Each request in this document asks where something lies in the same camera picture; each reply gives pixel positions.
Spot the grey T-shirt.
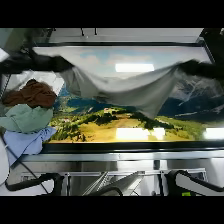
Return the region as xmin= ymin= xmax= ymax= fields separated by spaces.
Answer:
xmin=58 ymin=59 xmax=188 ymax=120

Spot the white garment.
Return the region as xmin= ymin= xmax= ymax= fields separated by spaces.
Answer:
xmin=4 ymin=70 xmax=65 ymax=97

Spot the brown garment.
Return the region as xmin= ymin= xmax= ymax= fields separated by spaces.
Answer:
xmin=2 ymin=78 xmax=58 ymax=109

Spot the pale green garment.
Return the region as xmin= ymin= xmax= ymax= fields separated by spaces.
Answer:
xmin=0 ymin=103 xmax=54 ymax=134

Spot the light blue garment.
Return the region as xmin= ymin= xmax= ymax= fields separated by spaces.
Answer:
xmin=2 ymin=126 xmax=58 ymax=167

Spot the silver frame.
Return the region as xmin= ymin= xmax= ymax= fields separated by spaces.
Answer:
xmin=6 ymin=150 xmax=224 ymax=197

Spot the black cable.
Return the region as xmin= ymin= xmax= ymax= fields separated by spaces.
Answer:
xmin=0 ymin=133 xmax=50 ymax=195

